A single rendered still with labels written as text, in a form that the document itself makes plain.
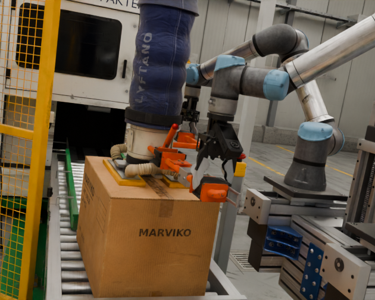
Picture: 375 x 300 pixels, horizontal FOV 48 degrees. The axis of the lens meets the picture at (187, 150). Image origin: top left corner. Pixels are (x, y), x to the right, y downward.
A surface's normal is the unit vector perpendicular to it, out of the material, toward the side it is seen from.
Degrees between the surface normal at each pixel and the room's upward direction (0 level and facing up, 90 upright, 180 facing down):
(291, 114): 90
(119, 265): 90
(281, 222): 90
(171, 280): 90
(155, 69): 70
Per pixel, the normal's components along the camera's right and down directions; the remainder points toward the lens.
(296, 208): 0.29, 0.20
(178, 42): 0.57, -0.04
